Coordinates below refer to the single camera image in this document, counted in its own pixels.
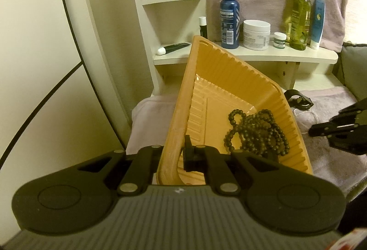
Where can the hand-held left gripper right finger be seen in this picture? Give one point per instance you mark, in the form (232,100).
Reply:
(188,154)

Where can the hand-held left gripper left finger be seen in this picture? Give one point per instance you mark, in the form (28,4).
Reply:
(143,165)

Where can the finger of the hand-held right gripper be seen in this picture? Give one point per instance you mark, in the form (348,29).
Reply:
(324,129)
(357,110)

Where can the orange plastic tray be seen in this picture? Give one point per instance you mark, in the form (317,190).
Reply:
(229,75)

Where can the black clip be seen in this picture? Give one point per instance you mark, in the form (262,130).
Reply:
(301,101)

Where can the green cushion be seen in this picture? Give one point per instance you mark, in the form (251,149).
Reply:
(354,66)

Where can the blue and white tube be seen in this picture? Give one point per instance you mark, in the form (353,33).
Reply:
(316,23)

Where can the white shelf unit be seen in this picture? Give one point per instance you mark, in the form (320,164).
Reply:
(258,56)

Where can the small white jar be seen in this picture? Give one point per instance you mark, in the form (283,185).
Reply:
(279,41)

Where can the green spray bottle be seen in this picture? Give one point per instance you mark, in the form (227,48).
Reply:
(300,23)

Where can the black tube with white cap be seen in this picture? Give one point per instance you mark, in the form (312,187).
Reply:
(175,47)

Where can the red and white packet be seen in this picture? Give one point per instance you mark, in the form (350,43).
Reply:
(351,240)

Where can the large white cream jar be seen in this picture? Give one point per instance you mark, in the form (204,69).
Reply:
(256,36)

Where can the lip balm stick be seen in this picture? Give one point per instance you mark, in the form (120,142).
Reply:
(203,29)

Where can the blue spray bottle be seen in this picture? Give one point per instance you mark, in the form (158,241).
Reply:
(230,17)

